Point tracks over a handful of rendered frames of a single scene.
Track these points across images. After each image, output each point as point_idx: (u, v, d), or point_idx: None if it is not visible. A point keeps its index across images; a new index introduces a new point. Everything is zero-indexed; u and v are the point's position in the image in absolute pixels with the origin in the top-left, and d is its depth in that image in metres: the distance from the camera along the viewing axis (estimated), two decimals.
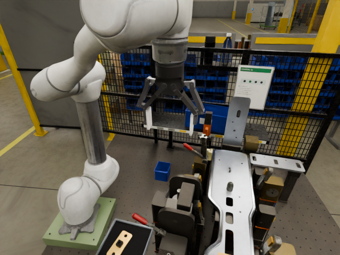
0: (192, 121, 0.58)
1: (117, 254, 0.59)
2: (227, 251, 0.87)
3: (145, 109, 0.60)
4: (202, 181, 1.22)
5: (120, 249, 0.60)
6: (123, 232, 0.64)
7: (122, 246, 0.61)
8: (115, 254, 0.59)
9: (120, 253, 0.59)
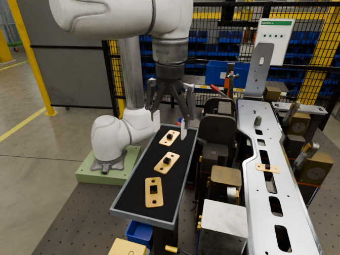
0: (182, 126, 0.58)
1: (169, 142, 0.62)
2: None
3: (153, 113, 0.62)
4: None
5: (171, 139, 0.63)
6: (171, 131, 0.67)
7: (172, 138, 0.64)
8: (167, 142, 0.62)
9: (172, 142, 0.62)
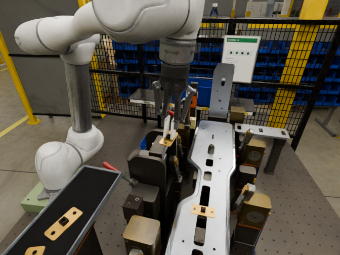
0: (172, 126, 0.60)
1: (169, 142, 0.62)
2: None
3: (165, 118, 0.61)
4: (186, 151, 1.20)
5: (170, 140, 0.63)
6: (169, 131, 0.68)
7: None
8: (167, 142, 0.62)
9: (172, 142, 0.62)
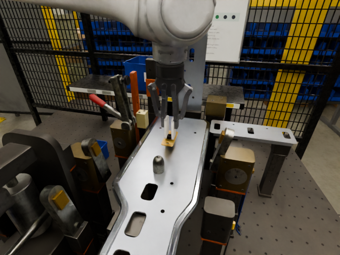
0: (172, 126, 0.60)
1: (171, 142, 0.62)
2: None
3: (164, 118, 0.60)
4: None
5: (172, 139, 0.63)
6: (169, 131, 0.68)
7: None
8: (169, 142, 0.62)
9: (173, 142, 0.62)
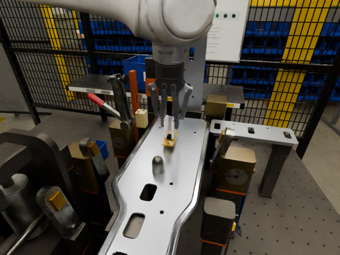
0: (173, 126, 0.60)
1: (171, 142, 0.62)
2: None
3: (163, 118, 0.60)
4: None
5: (172, 139, 0.63)
6: (169, 131, 0.68)
7: None
8: (169, 142, 0.62)
9: (173, 141, 0.62)
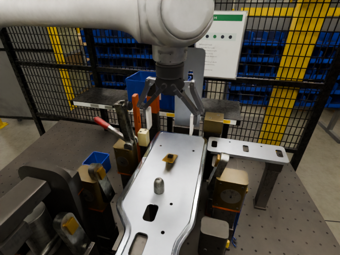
0: (192, 121, 0.58)
1: (171, 160, 0.67)
2: None
3: (145, 109, 0.60)
4: None
5: (172, 159, 0.69)
6: (169, 154, 0.73)
7: (172, 158, 0.69)
8: (169, 160, 0.67)
9: (173, 160, 0.67)
